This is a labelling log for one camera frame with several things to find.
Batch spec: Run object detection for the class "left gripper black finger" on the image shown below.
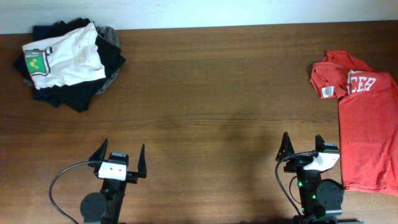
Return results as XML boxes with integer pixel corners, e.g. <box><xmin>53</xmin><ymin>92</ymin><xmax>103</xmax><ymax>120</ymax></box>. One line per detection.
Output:
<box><xmin>137</xmin><ymin>144</ymin><xmax>147</xmax><ymax>179</ymax></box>
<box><xmin>88</xmin><ymin>138</ymin><xmax>108</xmax><ymax>161</ymax></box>

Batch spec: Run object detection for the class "navy folded garment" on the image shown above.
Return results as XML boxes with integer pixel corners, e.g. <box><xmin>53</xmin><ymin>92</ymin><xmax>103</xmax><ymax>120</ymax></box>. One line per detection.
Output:
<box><xmin>33</xmin><ymin>88</ymin><xmax>62</xmax><ymax>108</ymax></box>

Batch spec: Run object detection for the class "orange red t-shirt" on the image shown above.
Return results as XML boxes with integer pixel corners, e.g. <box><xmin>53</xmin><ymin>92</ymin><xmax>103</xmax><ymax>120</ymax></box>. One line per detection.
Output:
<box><xmin>310</xmin><ymin>50</ymin><xmax>397</xmax><ymax>195</ymax></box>

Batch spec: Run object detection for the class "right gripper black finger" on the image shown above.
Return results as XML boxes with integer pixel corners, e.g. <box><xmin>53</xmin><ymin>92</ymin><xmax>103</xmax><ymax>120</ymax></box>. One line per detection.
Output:
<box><xmin>315</xmin><ymin>134</ymin><xmax>325</xmax><ymax>152</ymax></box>
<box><xmin>275</xmin><ymin>131</ymin><xmax>295</xmax><ymax>161</ymax></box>

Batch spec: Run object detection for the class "white folded t-shirt green print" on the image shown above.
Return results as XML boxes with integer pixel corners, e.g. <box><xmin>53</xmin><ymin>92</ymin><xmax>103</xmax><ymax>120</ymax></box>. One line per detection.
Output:
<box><xmin>22</xmin><ymin>22</ymin><xmax>106</xmax><ymax>90</ymax></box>

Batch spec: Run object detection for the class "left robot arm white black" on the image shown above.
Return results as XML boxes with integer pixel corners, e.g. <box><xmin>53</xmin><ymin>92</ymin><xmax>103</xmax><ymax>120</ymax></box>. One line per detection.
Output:
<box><xmin>80</xmin><ymin>139</ymin><xmax>147</xmax><ymax>224</ymax></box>

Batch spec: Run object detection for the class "grey folded garment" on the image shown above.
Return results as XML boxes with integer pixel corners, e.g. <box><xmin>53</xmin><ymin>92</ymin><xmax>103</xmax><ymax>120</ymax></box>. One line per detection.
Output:
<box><xmin>95</xmin><ymin>26</ymin><xmax>120</xmax><ymax>95</ymax></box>

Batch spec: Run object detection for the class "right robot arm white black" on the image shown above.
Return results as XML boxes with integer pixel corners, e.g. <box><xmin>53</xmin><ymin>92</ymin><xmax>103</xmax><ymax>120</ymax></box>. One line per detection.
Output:
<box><xmin>275</xmin><ymin>132</ymin><xmax>345</xmax><ymax>224</ymax></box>

